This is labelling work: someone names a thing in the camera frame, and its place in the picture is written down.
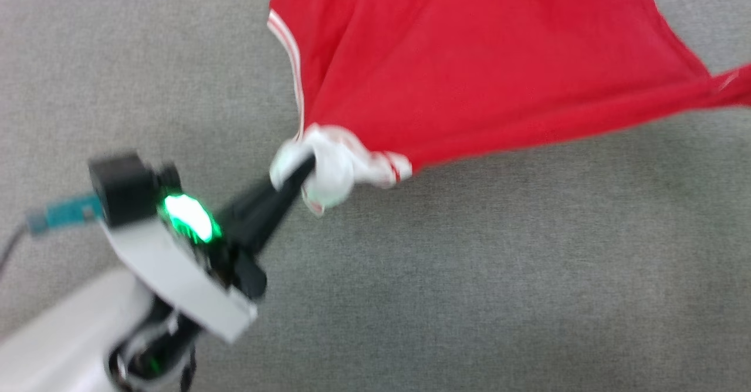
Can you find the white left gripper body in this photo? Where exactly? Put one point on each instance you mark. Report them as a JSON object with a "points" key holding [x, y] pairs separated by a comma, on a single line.
{"points": [[176, 274]]}

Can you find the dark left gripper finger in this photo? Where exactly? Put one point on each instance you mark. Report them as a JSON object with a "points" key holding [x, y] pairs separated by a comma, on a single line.
{"points": [[258, 245], [264, 192]]}

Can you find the red and white sports jersey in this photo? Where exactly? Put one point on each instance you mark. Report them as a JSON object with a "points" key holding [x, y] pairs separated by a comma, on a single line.
{"points": [[469, 69]]}

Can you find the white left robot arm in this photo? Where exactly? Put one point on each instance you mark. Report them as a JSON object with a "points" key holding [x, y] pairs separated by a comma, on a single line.
{"points": [[58, 339]]}

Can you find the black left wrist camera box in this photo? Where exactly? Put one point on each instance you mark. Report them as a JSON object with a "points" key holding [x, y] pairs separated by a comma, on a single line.
{"points": [[126, 189]]}

